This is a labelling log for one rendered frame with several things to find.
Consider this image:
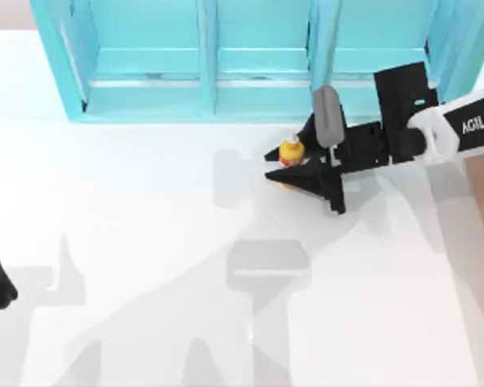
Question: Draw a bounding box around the pale grey rounded box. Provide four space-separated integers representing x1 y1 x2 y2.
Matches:
312 84 345 148

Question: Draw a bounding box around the light blue rack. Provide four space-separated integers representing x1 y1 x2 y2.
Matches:
27 0 484 125

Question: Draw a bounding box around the yellow bottle with white cap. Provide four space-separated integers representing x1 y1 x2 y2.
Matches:
278 131 307 189

